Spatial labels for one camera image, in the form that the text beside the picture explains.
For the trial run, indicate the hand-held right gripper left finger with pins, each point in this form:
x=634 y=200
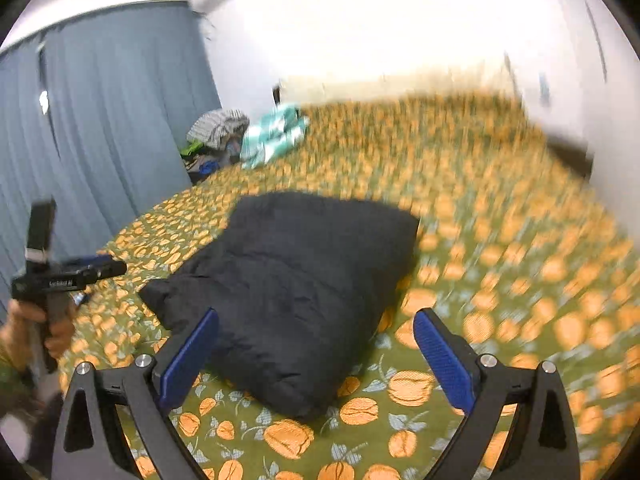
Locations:
x=187 y=360

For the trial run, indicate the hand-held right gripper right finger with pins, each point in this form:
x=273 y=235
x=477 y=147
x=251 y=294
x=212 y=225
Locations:
x=445 y=360

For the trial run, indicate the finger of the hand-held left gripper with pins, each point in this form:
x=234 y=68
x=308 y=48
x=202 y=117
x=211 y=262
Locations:
x=107 y=270
x=92 y=260

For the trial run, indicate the black puffer jacket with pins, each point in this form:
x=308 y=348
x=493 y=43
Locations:
x=300 y=285

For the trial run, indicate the person's left forearm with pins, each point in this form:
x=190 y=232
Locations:
x=15 y=370

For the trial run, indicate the pile of colourful clothes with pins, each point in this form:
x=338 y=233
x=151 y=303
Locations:
x=207 y=162

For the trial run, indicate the person's left hand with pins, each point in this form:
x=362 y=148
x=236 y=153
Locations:
x=60 y=340

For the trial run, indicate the green orange floral quilt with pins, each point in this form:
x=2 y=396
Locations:
x=500 y=285

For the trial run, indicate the blue curtain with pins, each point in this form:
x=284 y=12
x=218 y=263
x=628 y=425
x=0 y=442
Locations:
x=110 y=110

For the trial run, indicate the grey checked cloth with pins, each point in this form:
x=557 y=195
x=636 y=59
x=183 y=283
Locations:
x=217 y=125

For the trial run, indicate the teal plaid cloth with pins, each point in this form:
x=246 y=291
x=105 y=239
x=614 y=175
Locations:
x=272 y=135

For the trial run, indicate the dark wooden nightstand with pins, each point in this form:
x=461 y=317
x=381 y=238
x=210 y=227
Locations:
x=572 y=157

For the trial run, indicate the cream padded headboard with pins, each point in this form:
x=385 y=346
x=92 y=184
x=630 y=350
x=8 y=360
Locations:
x=400 y=85

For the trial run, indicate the white wardrobe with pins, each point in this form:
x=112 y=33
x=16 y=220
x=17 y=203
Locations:
x=600 y=110

